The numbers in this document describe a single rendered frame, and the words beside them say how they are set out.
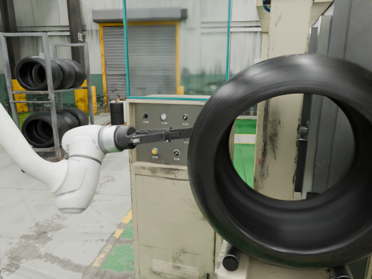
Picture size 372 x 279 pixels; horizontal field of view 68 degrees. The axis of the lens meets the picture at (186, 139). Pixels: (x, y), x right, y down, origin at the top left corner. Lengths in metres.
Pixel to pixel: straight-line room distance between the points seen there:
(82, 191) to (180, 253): 1.00
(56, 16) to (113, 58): 2.46
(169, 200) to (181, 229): 0.18
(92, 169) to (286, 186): 0.69
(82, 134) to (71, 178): 0.15
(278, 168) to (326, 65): 0.51
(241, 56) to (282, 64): 9.07
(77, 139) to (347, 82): 0.75
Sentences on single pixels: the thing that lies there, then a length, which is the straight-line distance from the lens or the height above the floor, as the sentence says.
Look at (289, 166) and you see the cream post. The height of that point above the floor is 1.07.
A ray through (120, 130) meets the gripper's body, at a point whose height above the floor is 1.23.
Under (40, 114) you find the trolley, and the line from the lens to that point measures 4.37.
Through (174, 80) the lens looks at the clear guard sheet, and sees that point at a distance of 1.45.
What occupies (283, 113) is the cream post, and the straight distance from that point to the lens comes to 1.03.
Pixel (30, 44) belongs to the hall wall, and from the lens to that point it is 12.09.
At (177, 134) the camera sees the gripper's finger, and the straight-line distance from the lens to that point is 0.80.
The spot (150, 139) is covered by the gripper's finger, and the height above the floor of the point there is 1.22.
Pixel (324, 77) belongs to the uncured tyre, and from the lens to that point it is 0.66.
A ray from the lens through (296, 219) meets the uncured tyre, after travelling 1.02.
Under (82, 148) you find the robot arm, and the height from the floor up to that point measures 1.18.
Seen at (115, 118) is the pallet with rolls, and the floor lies 0.31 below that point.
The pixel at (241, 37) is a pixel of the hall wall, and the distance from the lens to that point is 9.79.
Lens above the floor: 1.40
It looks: 13 degrees down
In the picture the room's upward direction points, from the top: straight up
